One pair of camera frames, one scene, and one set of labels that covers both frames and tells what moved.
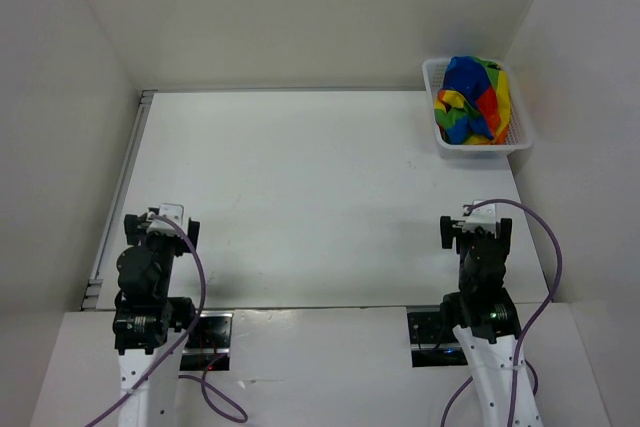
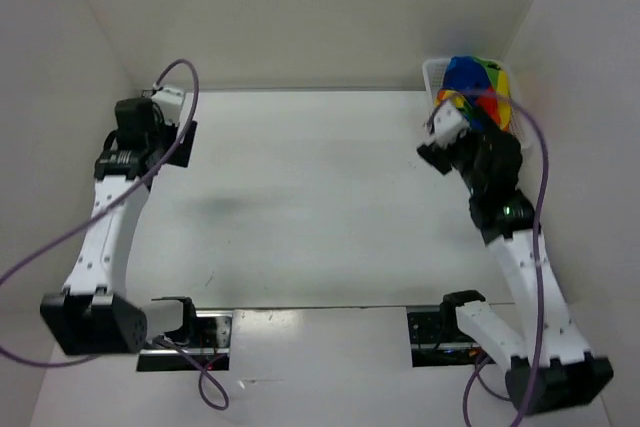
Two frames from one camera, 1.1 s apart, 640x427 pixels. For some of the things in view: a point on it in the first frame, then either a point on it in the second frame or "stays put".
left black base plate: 208,345 stays put
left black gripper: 133,224 → 181,155
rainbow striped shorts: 473,105 stays put
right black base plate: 433,344 stays put
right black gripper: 447,228 → 440,158
